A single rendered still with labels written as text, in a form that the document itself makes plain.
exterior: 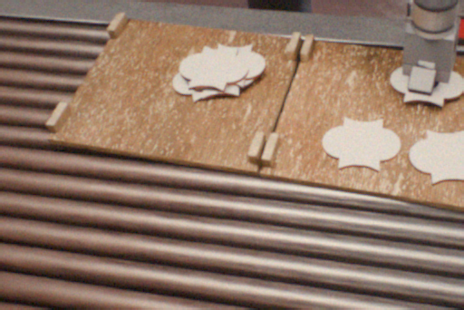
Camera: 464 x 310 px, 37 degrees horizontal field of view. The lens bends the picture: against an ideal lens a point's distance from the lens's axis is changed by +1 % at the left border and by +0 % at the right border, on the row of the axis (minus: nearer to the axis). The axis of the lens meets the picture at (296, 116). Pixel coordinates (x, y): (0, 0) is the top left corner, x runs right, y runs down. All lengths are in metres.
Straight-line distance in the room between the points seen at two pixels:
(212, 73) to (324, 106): 0.23
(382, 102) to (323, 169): 0.19
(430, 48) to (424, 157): 0.19
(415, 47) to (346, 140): 0.20
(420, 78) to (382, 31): 0.28
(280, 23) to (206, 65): 0.23
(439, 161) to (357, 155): 0.14
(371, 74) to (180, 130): 0.38
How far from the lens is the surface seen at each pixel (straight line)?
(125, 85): 1.40
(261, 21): 1.51
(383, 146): 1.21
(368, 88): 1.32
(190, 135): 1.28
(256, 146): 1.20
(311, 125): 1.26
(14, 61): 1.59
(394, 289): 1.10
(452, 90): 1.30
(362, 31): 1.47
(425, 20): 1.16
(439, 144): 1.22
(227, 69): 1.33
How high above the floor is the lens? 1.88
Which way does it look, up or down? 48 degrees down
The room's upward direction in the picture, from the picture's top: 6 degrees counter-clockwise
